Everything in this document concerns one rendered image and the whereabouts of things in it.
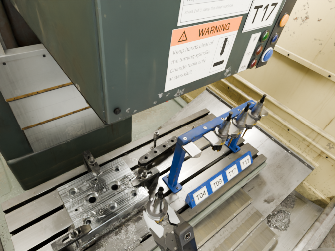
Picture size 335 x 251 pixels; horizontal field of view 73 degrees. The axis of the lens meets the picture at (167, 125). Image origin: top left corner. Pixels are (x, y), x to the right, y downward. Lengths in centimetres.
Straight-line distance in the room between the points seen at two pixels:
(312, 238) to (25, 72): 145
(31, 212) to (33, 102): 45
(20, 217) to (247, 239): 102
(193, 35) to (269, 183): 123
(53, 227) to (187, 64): 86
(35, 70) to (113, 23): 75
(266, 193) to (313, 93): 60
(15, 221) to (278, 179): 132
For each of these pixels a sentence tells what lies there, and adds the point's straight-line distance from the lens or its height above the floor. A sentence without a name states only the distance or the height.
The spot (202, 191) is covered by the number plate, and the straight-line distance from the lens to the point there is 108.
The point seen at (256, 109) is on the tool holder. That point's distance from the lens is 107.
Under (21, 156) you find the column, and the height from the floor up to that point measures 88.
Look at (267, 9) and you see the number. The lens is 51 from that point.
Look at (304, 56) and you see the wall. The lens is 136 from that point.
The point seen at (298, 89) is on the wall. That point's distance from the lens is 141.
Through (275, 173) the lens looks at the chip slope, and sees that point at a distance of 152.
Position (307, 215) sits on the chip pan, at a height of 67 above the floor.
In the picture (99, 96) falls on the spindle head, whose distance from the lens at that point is 33.
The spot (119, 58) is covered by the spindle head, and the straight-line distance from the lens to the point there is 30.
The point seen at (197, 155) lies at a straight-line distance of 83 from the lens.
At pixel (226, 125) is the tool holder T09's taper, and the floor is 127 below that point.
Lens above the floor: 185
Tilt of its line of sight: 45 degrees down
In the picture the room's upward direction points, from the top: 10 degrees clockwise
